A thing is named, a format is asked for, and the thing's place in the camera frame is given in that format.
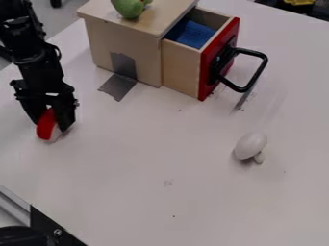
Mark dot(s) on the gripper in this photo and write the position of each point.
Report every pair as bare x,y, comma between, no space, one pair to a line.
42,88

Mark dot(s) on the red toy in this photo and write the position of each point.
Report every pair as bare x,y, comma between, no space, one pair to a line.
45,126

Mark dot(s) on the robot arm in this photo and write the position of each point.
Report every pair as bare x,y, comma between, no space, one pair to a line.
25,41

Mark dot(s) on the drawer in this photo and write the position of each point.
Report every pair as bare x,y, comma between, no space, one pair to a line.
201,57

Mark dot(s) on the cabinet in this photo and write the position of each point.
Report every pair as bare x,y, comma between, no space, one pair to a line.
124,41

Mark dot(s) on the green toy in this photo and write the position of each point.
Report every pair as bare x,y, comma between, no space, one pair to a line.
129,7

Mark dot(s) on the blue cloth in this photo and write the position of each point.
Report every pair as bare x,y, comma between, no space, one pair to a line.
193,33

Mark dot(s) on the white toy mushroom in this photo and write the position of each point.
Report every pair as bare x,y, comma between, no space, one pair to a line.
251,147

